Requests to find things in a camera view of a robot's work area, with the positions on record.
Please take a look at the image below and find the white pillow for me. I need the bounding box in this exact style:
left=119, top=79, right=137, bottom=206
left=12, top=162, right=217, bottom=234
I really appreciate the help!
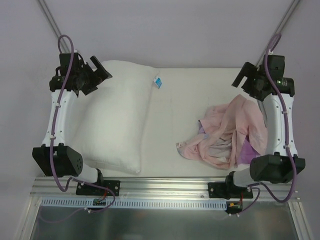
left=72, top=60, right=159, bottom=174

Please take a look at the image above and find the purple Elsa print pillowcase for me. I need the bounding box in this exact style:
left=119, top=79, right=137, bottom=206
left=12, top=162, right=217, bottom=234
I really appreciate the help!
left=176, top=94, right=268, bottom=170

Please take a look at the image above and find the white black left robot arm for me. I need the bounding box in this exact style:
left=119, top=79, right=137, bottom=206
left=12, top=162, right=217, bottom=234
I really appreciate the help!
left=32, top=52, right=112, bottom=195

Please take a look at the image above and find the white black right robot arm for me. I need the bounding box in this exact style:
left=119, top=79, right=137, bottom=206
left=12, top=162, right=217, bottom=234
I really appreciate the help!
left=224, top=54, right=306, bottom=198

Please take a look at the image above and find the left aluminium corner post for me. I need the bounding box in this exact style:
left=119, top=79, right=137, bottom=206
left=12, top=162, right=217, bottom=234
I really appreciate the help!
left=36, top=0, right=70, bottom=53

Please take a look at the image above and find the aluminium corner post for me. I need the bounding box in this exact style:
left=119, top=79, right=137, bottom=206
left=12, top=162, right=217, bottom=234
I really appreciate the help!
left=36, top=0, right=70, bottom=53
left=255, top=0, right=302, bottom=67

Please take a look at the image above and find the right aluminium corner post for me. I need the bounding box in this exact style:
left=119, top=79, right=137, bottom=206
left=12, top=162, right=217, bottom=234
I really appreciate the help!
left=255, top=0, right=302, bottom=67

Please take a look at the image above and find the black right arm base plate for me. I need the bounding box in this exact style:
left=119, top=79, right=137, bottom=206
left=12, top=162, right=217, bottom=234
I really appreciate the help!
left=207, top=182, right=254, bottom=200

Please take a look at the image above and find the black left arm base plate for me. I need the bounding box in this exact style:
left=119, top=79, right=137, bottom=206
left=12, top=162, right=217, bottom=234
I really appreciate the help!
left=75, top=179, right=121, bottom=197

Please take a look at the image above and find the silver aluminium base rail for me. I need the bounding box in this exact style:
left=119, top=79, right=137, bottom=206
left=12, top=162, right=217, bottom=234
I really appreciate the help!
left=29, top=176, right=300, bottom=201

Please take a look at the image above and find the white slotted cable duct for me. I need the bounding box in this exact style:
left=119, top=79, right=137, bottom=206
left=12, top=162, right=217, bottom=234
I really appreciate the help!
left=41, top=197, right=227, bottom=211

